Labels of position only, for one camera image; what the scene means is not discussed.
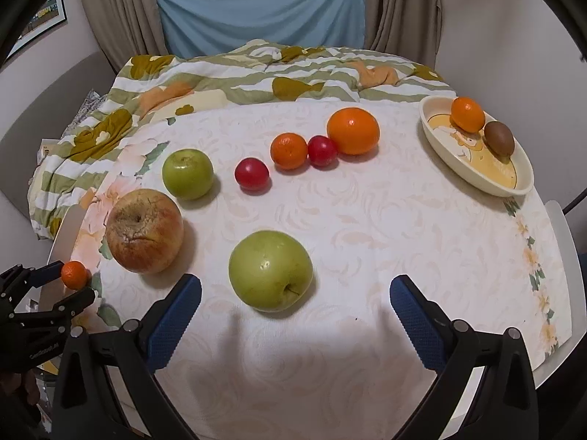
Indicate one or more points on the medium tangerine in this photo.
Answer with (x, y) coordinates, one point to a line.
(289, 150)

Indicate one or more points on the large green apple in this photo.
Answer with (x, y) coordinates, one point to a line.
(270, 270)

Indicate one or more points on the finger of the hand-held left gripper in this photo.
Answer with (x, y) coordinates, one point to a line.
(46, 274)
(75, 303)

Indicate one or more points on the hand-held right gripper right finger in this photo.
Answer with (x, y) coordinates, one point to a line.
(415, 321)

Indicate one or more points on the blue curtain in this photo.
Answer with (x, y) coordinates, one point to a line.
(261, 13)

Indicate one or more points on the cream oval bowl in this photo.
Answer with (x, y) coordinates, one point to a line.
(458, 156)

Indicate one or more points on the green striped floral blanket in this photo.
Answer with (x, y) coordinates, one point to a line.
(229, 78)

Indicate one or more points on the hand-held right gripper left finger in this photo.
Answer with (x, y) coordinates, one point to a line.
(172, 325)

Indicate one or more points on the wrinkled red-yellow apple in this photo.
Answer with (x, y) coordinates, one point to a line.
(144, 231)

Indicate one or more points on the speckled grey cloth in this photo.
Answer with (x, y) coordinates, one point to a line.
(87, 105)

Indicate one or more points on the small tangerine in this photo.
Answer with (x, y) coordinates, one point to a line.
(75, 275)

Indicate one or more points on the red plum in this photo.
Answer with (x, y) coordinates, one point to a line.
(251, 174)
(323, 151)

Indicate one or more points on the beige curtain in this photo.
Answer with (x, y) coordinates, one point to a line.
(119, 13)
(403, 9)

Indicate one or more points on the brown kiwi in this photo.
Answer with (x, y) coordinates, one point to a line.
(499, 137)

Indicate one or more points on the framed wall picture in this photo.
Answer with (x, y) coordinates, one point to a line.
(43, 18)

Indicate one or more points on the large orange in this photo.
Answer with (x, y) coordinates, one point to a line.
(353, 130)

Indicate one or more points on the white table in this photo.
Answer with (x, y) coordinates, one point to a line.
(562, 238)

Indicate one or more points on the small green apple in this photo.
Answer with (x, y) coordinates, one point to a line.
(188, 174)

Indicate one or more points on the floral cream tablecloth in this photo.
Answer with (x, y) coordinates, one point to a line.
(357, 238)

